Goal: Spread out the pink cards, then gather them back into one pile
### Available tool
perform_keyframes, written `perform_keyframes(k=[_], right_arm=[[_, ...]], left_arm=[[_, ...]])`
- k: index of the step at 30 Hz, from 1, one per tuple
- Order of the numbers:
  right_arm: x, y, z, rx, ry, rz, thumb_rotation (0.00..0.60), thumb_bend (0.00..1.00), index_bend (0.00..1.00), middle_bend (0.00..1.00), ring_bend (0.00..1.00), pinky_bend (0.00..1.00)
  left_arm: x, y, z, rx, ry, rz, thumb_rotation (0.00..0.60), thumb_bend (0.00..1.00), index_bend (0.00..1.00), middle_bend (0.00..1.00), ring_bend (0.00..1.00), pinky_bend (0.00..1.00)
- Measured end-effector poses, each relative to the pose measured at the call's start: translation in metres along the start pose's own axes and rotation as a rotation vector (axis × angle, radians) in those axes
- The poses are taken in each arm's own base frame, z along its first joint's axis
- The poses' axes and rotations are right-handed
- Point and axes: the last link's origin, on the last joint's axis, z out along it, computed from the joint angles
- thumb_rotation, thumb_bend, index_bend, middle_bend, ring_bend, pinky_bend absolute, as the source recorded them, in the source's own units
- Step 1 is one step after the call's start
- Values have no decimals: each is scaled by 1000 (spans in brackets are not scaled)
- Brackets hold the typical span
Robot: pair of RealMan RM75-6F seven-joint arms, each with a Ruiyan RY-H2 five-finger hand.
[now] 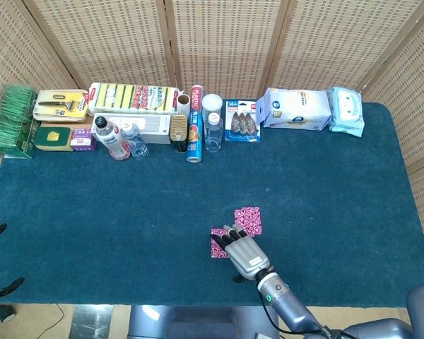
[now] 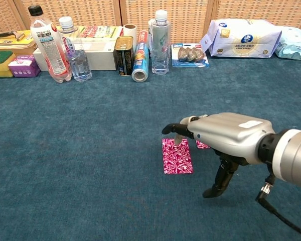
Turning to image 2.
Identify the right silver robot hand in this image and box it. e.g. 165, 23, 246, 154
161, 112, 276, 199

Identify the blue correction tape blister pack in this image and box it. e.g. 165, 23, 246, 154
171, 43, 210, 68

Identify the white tissue pack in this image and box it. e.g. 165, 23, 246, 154
200, 18, 283, 59

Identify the light blue wet wipes pack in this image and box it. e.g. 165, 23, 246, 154
274, 25, 301, 60

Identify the tall clear bottle white cap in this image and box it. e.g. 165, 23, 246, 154
150, 10, 172, 75

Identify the blue plastic wrap roll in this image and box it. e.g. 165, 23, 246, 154
131, 30, 150, 83

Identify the rattan folding screen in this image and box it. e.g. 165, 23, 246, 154
0, 0, 301, 45

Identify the black gold tin can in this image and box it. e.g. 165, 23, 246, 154
113, 36, 135, 76

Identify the blue felt table cover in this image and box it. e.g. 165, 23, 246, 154
0, 54, 301, 241

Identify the white paper roll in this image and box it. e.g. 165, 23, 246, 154
122, 24, 138, 48

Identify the long white cardboard box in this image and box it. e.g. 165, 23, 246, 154
32, 40, 117, 72

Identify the small water bottle white cap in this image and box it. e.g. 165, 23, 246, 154
58, 16, 93, 82

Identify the yellow green sponge multipack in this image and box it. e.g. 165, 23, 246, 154
55, 25, 125, 41

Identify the pink drink bottle black cap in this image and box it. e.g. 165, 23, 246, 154
28, 5, 73, 84

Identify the small purple box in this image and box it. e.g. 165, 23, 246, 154
8, 55, 42, 78

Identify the brown cardboard box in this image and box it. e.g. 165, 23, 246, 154
12, 46, 38, 57

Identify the yellow razor blister pack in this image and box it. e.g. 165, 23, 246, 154
0, 30, 37, 51

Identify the yellow sponge green pad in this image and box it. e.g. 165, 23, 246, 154
0, 51, 17, 79

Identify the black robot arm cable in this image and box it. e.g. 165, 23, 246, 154
255, 174, 301, 239

